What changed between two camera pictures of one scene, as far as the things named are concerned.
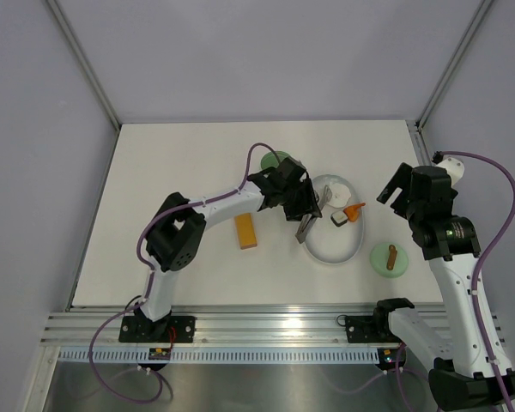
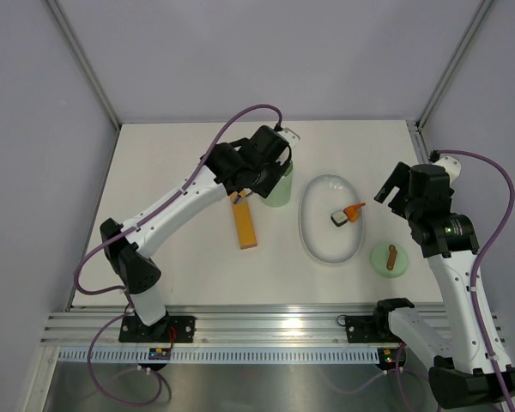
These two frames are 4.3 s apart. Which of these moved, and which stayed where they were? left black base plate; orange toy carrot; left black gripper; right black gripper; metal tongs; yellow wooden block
Moved: metal tongs; left black gripper
Stayed: yellow wooden block; left black base plate; right black gripper; orange toy carrot
